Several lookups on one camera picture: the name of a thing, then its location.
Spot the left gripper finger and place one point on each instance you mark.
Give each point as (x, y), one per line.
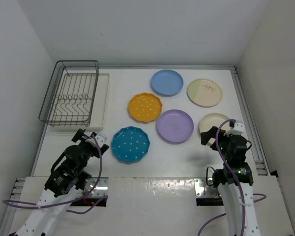
(103, 149)
(79, 136)

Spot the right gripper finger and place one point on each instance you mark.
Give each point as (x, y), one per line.
(205, 137)
(213, 146)

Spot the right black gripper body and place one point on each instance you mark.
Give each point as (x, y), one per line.
(222, 140)

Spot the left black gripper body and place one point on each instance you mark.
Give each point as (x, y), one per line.
(88, 148)

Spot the cream bear plate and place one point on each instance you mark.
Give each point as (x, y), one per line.
(210, 120)

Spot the teal polka dot plate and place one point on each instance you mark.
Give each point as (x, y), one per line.
(130, 144)

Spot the purple plate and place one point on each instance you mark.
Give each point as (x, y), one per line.
(175, 126)

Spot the green and cream plate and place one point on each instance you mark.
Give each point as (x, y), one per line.
(204, 92)

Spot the yellow polka dot plate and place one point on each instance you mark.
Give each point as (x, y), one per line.
(145, 107)

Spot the light blue plate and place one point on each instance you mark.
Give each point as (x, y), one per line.
(167, 82)

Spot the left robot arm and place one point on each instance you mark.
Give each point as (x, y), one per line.
(68, 183)

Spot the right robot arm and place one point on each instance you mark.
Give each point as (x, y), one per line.
(234, 182)

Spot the cream drip tray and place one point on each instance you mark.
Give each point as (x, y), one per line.
(102, 98)

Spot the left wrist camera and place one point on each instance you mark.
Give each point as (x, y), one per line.
(97, 139)

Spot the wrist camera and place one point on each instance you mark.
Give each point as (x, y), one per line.
(236, 128)
(97, 139)

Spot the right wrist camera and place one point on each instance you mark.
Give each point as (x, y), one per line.
(236, 128)

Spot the grey wire dish rack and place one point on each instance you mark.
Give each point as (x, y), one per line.
(60, 67)

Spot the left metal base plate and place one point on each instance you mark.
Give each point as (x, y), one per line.
(101, 189)

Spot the metal base plate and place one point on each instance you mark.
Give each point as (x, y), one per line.
(101, 189)
(204, 188)

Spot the aluminium frame rail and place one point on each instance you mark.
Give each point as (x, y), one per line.
(257, 148)

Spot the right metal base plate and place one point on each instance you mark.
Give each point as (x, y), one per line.
(204, 188)

